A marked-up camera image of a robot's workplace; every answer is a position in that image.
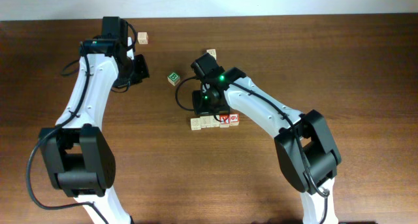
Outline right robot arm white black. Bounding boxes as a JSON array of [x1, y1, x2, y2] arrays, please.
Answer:
[[191, 54, 342, 223]]

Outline plain wooden block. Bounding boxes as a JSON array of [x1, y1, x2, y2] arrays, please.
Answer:
[[137, 32, 149, 44], [200, 116, 212, 129]]

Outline wooden block blue side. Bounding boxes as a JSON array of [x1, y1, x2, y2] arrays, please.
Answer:
[[190, 118, 202, 131]]

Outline wooden block upper middle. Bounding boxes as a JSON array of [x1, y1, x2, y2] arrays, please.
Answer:
[[206, 49, 217, 59]]

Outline red Y wooden block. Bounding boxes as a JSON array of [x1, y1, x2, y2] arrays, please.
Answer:
[[219, 115, 230, 128]]

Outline green B wooden block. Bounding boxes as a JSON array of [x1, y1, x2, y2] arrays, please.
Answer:
[[167, 72, 181, 86]]

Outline wooden block number four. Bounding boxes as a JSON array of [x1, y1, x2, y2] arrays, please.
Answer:
[[210, 116, 220, 127]]

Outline blue bird picture block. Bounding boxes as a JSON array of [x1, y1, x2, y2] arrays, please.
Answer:
[[229, 114, 240, 126]]

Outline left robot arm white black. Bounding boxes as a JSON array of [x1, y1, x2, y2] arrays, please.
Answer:
[[33, 16, 150, 223]]

